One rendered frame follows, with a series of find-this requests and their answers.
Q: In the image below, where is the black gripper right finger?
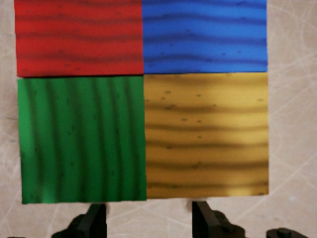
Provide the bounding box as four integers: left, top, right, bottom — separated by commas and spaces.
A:
192, 200, 309, 238

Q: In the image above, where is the yellow wooden cube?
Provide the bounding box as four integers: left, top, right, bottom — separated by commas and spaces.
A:
144, 72, 269, 199

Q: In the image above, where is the blue wooden cube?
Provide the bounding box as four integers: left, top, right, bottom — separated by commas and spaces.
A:
142, 0, 267, 74

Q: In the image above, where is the red cube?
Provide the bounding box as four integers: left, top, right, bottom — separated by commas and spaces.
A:
14, 0, 144, 79

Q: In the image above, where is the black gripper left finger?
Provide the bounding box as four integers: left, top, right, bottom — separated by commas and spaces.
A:
51, 204, 107, 238

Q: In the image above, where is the green wood-grain cube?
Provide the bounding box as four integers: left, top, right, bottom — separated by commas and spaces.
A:
17, 76, 147, 204

